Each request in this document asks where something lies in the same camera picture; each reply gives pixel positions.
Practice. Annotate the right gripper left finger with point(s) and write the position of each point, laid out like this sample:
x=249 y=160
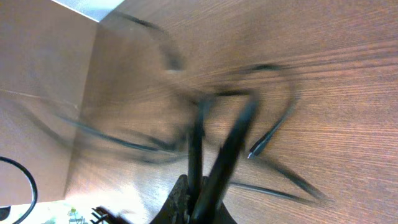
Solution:
x=175 y=208

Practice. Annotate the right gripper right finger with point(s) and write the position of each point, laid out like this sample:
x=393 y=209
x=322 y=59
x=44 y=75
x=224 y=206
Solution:
x=221 y=217

